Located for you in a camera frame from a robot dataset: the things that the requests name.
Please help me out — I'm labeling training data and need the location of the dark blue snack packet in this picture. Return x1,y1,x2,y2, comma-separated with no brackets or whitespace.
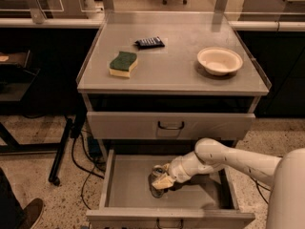
135,37,164,49

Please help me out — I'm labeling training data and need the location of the black floor cable right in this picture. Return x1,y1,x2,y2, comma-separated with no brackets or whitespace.
251,177,271,206

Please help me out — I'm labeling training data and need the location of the black floor cable left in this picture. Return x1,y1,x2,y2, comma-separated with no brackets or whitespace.
71,130,107,210

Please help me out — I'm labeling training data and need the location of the closed upper drawer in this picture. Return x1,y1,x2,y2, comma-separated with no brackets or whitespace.
87,112,255,140

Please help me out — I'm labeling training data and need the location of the green yellow sponge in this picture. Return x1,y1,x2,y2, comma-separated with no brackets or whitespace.
109,52,137,78

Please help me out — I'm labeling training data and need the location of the open middle drawer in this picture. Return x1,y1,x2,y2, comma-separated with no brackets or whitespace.
87,151,254,229

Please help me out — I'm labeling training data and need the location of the dark side table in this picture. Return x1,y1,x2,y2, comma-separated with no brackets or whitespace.
0,51,40,103

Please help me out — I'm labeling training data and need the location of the silver redbull can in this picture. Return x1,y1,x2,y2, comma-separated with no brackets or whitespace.
149,165,167,198

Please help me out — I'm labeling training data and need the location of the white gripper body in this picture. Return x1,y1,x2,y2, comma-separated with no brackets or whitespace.
168,156,194,183

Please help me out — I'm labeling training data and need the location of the brown shoe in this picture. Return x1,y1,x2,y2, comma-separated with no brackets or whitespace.
17,198,44,229

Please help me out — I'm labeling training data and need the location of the black table leg stand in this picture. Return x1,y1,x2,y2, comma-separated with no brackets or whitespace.
0,118,72,186

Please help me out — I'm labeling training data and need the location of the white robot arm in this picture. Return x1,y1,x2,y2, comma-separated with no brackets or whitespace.
151,138,305,229

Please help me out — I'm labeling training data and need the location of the grey metal drawer cabinet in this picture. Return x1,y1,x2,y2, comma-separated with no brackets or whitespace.
76,0,273,229

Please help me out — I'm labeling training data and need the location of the white paper bowl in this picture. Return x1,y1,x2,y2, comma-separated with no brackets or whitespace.
197,47,243,76

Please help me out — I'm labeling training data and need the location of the white horizontal rail pipe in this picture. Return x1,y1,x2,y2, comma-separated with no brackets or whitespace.
0,18,305,32

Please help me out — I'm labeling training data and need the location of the black floor cable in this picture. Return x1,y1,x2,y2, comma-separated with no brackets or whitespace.
251,177,271,206
71,130,107,210

